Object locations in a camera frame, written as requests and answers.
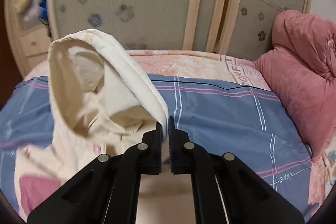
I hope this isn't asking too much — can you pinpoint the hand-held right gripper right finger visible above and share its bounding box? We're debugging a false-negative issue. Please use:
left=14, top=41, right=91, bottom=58
left=168, top=116, right=305, bottom=224

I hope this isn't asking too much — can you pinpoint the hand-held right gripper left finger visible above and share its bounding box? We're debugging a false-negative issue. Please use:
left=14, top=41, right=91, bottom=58
left=26, top=117, right=164, bottom=224

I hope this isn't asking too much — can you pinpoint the pink and white hooded jacket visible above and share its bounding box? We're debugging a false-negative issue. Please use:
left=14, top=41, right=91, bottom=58
left=13, top=28, right=195, bottom=224

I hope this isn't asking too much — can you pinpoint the blue plaid blanket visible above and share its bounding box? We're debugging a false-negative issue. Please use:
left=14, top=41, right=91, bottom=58
left=0, top=76, right=313, bottom=224

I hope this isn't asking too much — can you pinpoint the pink patterned bed sheet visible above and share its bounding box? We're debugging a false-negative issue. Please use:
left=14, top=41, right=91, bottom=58
left=23, top=49, right=271, bottom=91

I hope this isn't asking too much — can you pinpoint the floral cream sheet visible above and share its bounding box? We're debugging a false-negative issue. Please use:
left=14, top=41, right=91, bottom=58
left=307, top=147, right=336, bottom=215

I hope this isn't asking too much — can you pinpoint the rolled pink quilt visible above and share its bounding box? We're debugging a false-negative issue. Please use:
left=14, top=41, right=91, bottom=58
left=254, top=9, right=336, bottom=162

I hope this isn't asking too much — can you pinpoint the cream wardrobe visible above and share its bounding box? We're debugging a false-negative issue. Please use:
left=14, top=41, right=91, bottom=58
left=5, top=0, right=313, bottom=67

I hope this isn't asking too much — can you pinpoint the cream wardrobe drawer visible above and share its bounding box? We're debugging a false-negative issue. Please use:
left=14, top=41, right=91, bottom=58
left=20, top=27, right=51, bottom=58

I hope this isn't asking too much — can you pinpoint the translucent storage box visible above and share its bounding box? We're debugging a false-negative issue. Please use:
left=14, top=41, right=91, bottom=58
left=22, top=2, right=46, bottom=30

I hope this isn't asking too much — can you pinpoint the blue cloth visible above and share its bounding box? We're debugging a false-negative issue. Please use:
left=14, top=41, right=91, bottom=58
left=37, top=0, right=50, bottom=23

